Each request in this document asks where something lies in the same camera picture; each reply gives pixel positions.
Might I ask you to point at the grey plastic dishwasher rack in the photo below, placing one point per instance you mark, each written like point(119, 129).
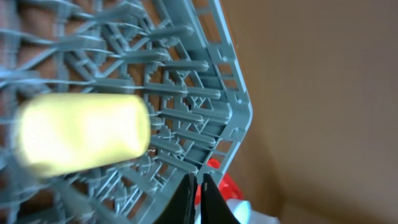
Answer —
point(175, 56)

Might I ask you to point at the red plastic serving tray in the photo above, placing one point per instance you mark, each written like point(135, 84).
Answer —
point(227, 187)

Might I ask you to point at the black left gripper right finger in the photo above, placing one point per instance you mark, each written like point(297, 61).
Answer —
point(214, 209)

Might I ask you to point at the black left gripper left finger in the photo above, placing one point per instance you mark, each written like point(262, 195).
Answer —
point(181, 207)

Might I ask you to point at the yellow plastic cup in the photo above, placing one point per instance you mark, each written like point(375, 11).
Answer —
point(62, 133)

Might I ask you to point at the small light blue bowl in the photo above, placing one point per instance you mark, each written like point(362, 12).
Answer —
point(243, 212)

